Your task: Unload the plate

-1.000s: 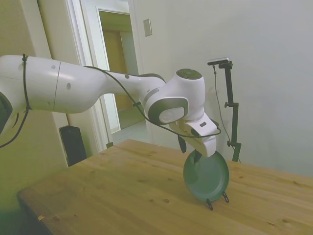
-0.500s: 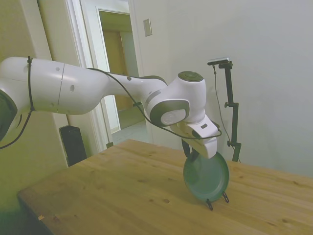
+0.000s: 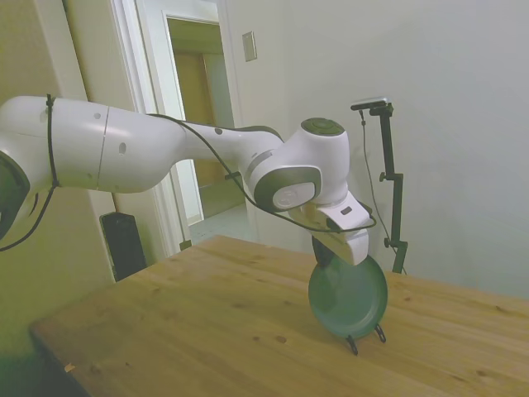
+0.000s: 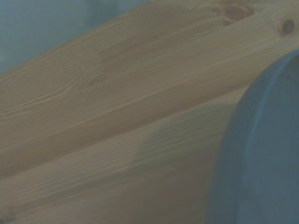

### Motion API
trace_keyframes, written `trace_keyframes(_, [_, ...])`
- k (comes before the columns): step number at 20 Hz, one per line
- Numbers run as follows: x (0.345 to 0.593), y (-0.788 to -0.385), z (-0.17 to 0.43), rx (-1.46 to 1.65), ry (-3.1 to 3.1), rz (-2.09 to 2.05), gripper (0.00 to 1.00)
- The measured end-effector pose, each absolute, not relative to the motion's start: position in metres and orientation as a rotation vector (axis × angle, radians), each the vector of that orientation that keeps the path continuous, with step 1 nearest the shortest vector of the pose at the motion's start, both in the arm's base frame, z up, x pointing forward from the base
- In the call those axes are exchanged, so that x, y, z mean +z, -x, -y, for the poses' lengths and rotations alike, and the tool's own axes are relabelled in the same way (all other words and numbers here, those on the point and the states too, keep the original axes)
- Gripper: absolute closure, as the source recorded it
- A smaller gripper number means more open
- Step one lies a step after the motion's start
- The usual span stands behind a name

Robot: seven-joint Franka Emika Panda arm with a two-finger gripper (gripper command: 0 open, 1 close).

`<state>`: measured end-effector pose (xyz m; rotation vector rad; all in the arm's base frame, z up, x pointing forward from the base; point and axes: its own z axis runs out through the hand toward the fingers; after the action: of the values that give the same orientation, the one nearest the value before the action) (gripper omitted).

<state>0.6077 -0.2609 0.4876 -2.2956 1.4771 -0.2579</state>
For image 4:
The dark round plate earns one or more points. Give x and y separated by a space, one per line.
261 144

